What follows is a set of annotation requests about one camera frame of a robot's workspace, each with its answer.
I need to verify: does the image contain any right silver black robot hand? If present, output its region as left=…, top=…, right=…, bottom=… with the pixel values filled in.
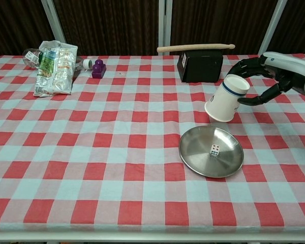
left=230, top=51, right=305, bottom=106

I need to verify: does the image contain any white paper cup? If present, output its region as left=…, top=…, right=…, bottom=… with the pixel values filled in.
left=204, top=74, right=251, bottom=123

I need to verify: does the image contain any small white die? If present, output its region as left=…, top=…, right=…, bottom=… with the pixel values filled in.
left=209, top=143, right=221, bottom=157

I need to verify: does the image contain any round metal plate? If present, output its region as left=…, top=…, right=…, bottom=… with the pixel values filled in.
left=179, top=125, right=245, bottom=178

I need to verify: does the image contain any dark brown partition panel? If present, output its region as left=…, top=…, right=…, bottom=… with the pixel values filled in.
left=170, top=0, right=281, bottom=56
left=0, top=0, right=54, bottom=59
left=53, top=0, right=160, bottom=57
left=266, top=0, right=305, bottom=56

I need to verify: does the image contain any black cardboard box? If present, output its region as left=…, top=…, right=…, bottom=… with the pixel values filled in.
left=177, top=49, right=224, bottom=83

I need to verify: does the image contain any wooden drumstick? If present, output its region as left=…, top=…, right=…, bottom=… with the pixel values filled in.
left=157, top=43, right=236, bottom=54

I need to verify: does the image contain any purple toy building block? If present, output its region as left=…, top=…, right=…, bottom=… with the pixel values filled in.
left=91, top=59, right=107, bottom=79

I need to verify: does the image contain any red white checked tablecloth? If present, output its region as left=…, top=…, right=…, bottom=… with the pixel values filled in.
left=0, top=54, right=305, bottom=233

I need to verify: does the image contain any crumpled snack bag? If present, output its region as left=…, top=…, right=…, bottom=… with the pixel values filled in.
left=33, top=40, right=79, bottom=98

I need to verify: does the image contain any clear plastic bottle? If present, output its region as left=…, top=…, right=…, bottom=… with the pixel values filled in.
left=22, top=47, right=94, bottom=71

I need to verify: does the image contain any grey metal partition post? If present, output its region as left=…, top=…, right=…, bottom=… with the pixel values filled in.
left=158, top=0, right=173, bottom=56
left=40, top=0, right=67, bottom=43
left=257, top=0, right=288, bottom=56

